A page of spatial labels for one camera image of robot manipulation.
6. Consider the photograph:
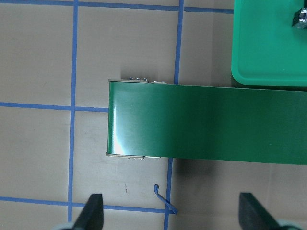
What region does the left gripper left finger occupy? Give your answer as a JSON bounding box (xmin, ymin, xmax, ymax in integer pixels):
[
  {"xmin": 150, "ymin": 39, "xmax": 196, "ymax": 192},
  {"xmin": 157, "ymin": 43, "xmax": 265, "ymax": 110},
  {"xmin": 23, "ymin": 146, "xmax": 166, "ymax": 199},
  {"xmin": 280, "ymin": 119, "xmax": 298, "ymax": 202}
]
[{"xmin": 72, "ymin": 194, "xmax": 104, "ymax": 230}]

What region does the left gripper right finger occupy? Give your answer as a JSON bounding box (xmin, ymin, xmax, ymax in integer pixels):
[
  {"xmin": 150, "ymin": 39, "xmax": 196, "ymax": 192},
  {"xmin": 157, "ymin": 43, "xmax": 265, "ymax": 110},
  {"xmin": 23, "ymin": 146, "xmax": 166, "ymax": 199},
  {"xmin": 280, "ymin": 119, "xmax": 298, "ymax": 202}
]
[{"xmin": 239, "ymin": 192, "xmax": 280, "ymax": 230}]

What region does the green push button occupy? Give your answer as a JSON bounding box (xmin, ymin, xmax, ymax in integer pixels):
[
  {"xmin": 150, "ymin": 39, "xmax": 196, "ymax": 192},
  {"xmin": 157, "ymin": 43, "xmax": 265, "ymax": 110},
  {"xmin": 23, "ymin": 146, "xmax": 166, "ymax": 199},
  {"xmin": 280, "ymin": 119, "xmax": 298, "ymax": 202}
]
[{"xmin": 292, "ymin": 8, "xmax": 307, "ymax": 29}]

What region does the green conveyor belt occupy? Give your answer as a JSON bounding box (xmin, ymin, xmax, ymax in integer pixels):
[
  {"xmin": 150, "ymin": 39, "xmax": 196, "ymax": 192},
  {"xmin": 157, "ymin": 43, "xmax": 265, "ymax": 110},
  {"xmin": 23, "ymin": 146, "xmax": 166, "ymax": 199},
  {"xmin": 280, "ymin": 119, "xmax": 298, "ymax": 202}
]
[{"xmin": 106, "ymin": 80, "xmax": 307, "ymax": 165}]

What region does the green plastic tray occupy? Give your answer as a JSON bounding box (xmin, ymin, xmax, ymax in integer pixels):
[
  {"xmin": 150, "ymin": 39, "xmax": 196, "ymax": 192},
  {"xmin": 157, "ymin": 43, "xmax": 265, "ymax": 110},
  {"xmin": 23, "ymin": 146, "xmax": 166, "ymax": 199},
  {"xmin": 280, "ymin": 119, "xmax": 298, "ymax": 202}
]
[{"xmin": 231, "ymin": 0, "xmax": 307, "ymax": 87}]

